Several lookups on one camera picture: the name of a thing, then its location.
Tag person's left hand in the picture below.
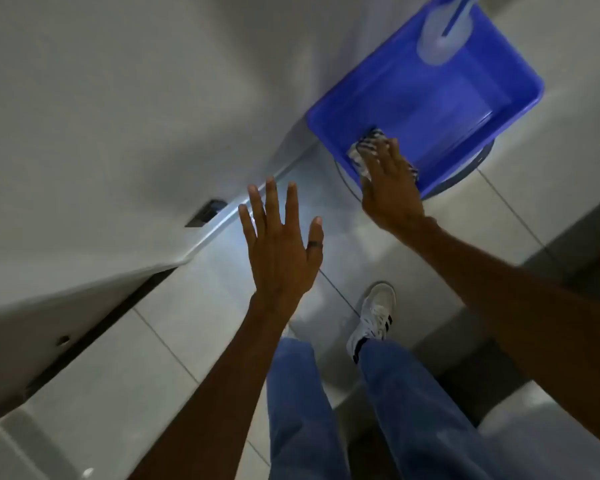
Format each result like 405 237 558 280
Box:
237 177 325 307

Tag person's right hand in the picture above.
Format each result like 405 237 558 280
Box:
361 138 426 233

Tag striped white cleaning cloth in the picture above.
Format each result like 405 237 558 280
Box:
347 126 420 181

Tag person's left forearm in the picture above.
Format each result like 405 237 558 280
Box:
127 293 301 480

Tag person's right forearm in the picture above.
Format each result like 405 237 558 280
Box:
395 217 600 453

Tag person's right white sneaker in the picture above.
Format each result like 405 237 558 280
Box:
345 281 397 365

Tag person's blue jeans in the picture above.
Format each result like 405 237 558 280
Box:
266 337 509 480

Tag round grey stool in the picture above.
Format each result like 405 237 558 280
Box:
333 139 496 201

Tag blue plastic tub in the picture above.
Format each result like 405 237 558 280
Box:
305 0 546 199

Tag white plastic bottle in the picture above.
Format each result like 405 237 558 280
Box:
417 0 481 66

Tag black wall socket plate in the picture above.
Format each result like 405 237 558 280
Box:
185 198 229 229

